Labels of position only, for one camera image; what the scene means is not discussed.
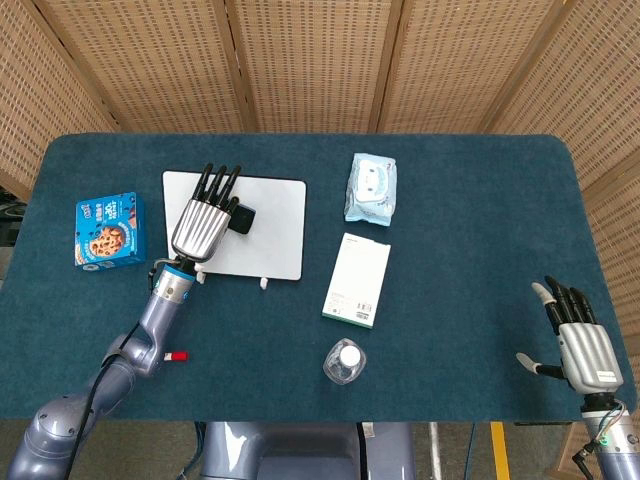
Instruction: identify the dark blue table mat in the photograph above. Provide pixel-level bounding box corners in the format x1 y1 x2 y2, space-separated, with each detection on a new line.
0 132 638 424

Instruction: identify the woven bamboo folding screen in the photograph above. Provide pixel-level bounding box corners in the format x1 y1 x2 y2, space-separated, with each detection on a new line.
0 0 640 480

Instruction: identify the black eraser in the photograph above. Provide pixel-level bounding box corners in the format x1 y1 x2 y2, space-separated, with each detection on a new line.
227 202 257 237

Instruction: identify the light blue wet wipes pack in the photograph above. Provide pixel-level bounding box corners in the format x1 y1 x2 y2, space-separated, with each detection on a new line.
343 152 398 228

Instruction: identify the clear plastic water bottle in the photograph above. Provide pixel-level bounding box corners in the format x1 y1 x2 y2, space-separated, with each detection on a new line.
322 338 367 386

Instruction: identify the white and green carton box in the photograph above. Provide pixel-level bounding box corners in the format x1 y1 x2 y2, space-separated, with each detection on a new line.
321 231 392 330

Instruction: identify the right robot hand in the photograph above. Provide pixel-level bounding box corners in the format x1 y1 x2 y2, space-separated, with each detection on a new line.
515 275 625 395

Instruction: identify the blue cookie box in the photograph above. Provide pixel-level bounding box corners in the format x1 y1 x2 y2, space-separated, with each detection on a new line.
74 191 148 272

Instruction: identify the white whiteboard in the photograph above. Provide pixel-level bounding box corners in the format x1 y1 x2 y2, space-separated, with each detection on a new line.
161 170 308 290

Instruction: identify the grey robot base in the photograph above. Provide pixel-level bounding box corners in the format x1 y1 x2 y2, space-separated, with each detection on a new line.
198 421 417 480

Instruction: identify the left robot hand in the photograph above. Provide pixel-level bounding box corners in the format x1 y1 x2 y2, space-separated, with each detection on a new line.
170 163 243 265

